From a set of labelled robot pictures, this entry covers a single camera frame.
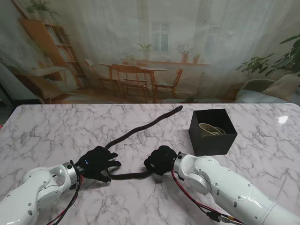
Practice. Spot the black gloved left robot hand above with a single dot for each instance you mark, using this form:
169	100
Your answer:
97	164

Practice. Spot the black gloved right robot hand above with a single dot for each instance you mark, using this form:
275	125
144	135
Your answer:
161	161

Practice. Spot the dark brown braided belt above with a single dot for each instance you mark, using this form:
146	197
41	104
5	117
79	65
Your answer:
131	176

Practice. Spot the beige braided belt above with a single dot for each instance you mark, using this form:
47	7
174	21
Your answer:
207	129
221	131

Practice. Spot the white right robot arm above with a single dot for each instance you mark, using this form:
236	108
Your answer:
222	185

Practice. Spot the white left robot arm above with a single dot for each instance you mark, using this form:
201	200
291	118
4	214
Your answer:
37	192

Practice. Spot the black belt storage box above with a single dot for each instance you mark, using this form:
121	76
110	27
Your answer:
211	143

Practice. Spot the printed room scene backdrop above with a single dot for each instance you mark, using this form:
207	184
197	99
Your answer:
150	47

